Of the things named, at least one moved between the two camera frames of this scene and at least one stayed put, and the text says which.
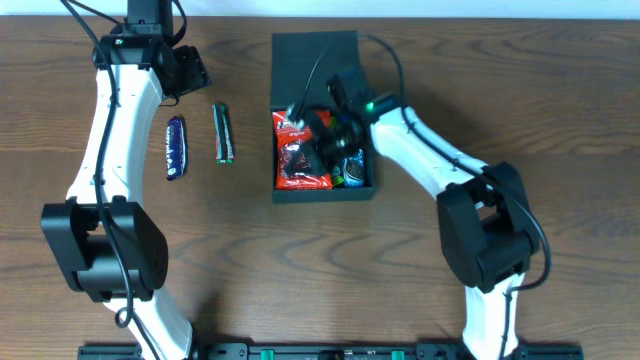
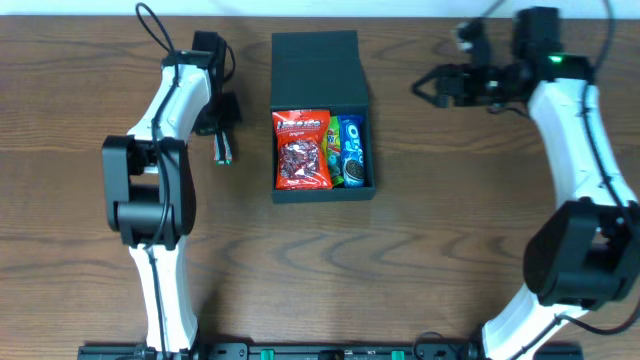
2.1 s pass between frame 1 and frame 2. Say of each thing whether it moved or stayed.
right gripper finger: moved
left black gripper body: moved
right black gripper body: moved
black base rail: stayed
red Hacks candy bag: stayed
